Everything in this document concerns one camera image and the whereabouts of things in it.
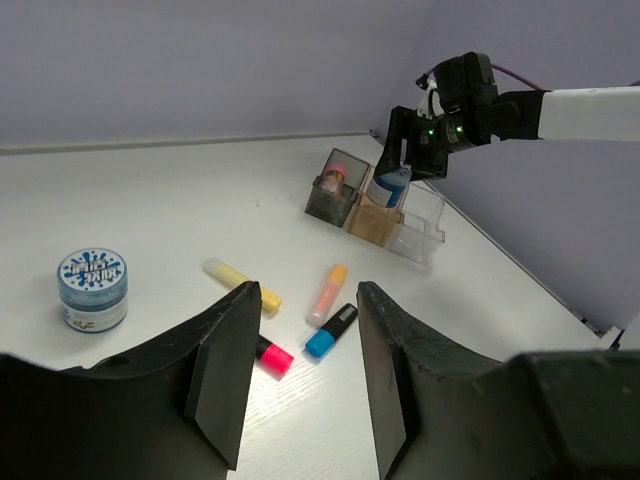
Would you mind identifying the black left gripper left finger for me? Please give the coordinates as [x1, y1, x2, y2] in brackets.
[1, 282, 261, 479]

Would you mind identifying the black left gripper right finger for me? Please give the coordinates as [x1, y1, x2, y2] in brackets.
[357, 282, 639, 479]

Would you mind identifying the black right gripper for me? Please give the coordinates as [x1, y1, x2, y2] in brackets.
[373, 52, 544, 184]

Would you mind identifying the blue lidded round jar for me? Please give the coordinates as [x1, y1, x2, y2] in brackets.
[366, 164, 412, 208]

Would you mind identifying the pink capped eraser bottle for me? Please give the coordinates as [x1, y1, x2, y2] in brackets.
[319, 163, 347, 195]

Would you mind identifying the black pink highlighter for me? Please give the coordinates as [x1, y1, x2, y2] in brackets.
[256, 336, 294, 376]

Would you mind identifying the yellow highlighter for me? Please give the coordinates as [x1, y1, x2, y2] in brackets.
[201, 257, 283, 315]

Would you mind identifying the orange highlighter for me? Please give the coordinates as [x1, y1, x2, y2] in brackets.
[305, 264, 348, 327]

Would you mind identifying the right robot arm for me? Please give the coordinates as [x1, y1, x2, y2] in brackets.
[374, 52, 639, 180]

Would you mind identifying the amber plastic bin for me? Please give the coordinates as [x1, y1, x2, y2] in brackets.
[346, 166, 407, 248]

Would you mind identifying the clear plastic bin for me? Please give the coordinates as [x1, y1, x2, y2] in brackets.
[385, 183, 446, 265]

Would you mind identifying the smoky grey plastic bin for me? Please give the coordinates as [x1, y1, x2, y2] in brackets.
[305, 148, 370, 228]

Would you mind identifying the black blue highlighter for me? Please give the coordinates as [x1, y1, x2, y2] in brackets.
[305, 303, 358, 360]

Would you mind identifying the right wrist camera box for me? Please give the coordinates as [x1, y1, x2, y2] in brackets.
[415, 52, 499, 113]

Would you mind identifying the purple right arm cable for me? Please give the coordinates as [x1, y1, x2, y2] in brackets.
[489, 63, 640, 92]

